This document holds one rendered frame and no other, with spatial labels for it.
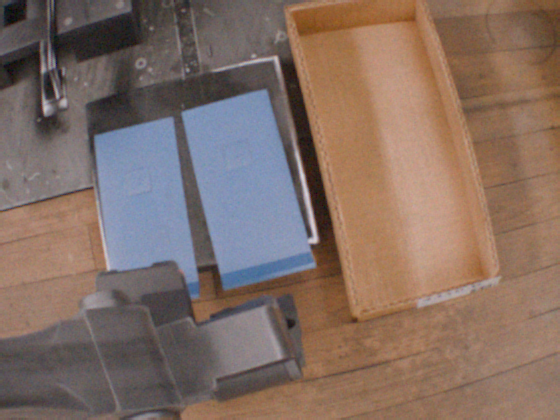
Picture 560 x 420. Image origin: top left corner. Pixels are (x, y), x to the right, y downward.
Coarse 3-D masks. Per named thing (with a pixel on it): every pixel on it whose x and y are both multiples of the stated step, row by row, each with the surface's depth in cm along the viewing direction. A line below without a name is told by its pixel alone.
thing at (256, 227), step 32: (256, 96) 104; (192, 128) 104; (224, 128) 104; (256, 128) 104; (224, 160) 103; (256, 160) 103; (224, 192) 103; (256, 192) 102; (288, 192) 102; (224, 224) 102; (256, 224) 102; (288, 224) 102; (224, 256) 101; (256, 256) 101; (288, 256) 101; (224, 288) 98
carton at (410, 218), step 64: (384, 0) 102; (320, 64) 107; (384, 64) 107; (320, 128) 99; (384, 128) 105; (448, 128) 105; (384, 192) 104; (448, 192) 104; (384, 256) 103; (448, 256) 102
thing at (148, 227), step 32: (128, 128) 104; (160, 128) 104; (128, 160) 104; (160, 160) 103; (128, 192) 103; (160, 192) 103; (128, 224) 102; (160, 224) 102; (128, 256) 102; (160, 256) 101; (192, 256) 101; (192, 288) 99
